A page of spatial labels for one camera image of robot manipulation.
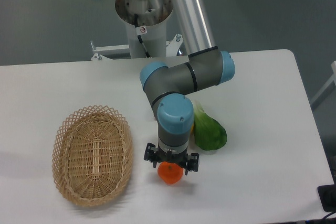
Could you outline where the white frame at right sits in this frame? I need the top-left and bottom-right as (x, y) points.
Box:
(310, 61), (335, 111)

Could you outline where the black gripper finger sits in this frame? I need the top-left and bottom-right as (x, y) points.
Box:
(144, 143), (159, 168)
(184, 153), (200, 176)

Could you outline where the orange fruit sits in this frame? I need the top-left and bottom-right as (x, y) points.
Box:
(157, 162), (183, 185)

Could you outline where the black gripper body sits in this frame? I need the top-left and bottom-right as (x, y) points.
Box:
(154, 148), (187, 168)

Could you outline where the yellow lemon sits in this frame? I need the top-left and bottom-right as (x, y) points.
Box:
(190, 123), (195, 135)

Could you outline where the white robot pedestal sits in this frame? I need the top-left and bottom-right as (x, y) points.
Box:
(90, 0), (183, 61)

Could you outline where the woven wicker basket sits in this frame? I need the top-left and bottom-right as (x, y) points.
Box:
(52, 105), (133, 207)

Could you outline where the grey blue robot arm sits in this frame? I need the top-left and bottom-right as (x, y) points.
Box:
(115, 0), (235, 172)

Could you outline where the green leafy vegetable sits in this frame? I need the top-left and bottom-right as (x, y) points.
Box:
(192, 100), (227, 151)

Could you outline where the black cable on pedestal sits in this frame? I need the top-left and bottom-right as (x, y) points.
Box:
(133, 13), (153, 58)

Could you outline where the black device at table edge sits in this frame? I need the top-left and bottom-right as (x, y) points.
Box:
(317, 184), (335, 212)

